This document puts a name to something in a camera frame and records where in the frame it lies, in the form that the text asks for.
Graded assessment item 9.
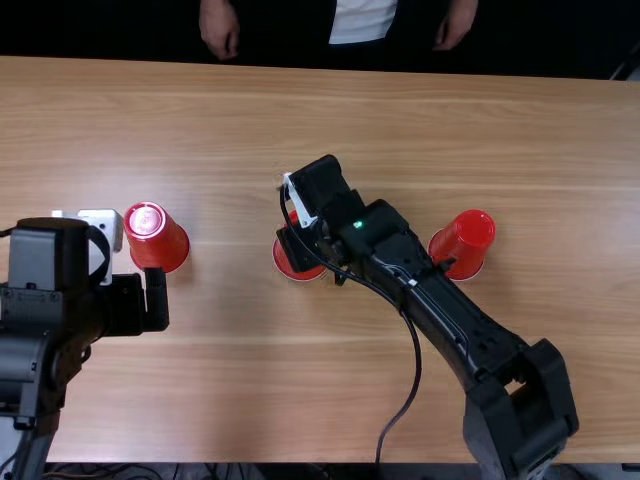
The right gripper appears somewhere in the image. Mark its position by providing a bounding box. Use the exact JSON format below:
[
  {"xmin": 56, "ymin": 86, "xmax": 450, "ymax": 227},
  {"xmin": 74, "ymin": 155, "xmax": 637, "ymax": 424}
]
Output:
[{"xmin": 276, "ymin": 154, "xmax": 369, "ymax": 274}]

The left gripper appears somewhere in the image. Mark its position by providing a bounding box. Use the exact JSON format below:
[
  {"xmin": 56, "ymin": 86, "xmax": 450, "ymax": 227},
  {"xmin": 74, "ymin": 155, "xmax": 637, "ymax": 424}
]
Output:
[{"xmin": 90, "ymin": 266, "xmax": 171, "ymax": 337}]

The red cup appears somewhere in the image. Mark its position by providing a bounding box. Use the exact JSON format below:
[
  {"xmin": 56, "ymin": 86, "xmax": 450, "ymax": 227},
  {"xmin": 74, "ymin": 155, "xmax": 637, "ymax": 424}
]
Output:
[
  {"xmin": 428, "ymin": 209, "xmax": 497, "ymax": 282},
  {"xmin": 123, "ymin": 201, "xmax": 191, "ymax": 275},
  {"xmin": 272, "ymin": 209, "xmax": 329, "ymax": 282}
]

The person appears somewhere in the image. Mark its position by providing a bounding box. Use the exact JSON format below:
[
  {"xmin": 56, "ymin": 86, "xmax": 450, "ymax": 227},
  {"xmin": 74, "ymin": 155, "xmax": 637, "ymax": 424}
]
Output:
[{"xmin": 198, "ymin": 0, "xmax": 480, "ymax": 62}]

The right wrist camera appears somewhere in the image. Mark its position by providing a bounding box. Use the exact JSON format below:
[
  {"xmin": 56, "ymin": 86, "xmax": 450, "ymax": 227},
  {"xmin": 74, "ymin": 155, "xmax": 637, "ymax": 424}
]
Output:
[{"xmin": 282, "ymin": 172, "xmax": 320, "ymax": 230}]

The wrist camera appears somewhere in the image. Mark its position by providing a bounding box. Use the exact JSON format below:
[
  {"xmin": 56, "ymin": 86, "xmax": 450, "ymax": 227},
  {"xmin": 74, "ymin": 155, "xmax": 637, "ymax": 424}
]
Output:
[
  {"xmin": 51, "ymin": 208, "xmax": 125, "ymax": 287},
  {"xmin": 282, "ymin": 172, "xmax": 320, "ymax": 230}
]

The black cable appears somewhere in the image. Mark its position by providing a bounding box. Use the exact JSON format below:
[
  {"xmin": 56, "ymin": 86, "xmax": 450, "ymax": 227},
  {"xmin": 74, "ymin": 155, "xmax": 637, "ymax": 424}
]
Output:
[
  {"xmin": 84, "ymin": 224, "xmax": 113, "ymax": 282},
  {"xmin": 277, "ymin": 187, "xmax": 423, "ymax": 465}
]

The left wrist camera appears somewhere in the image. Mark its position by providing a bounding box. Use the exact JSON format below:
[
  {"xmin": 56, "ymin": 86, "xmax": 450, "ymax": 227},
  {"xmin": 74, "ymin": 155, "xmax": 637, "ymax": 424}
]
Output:
[{"xmin": 51, "ymin": 208, "xmax": 125, "ymax": 287}]

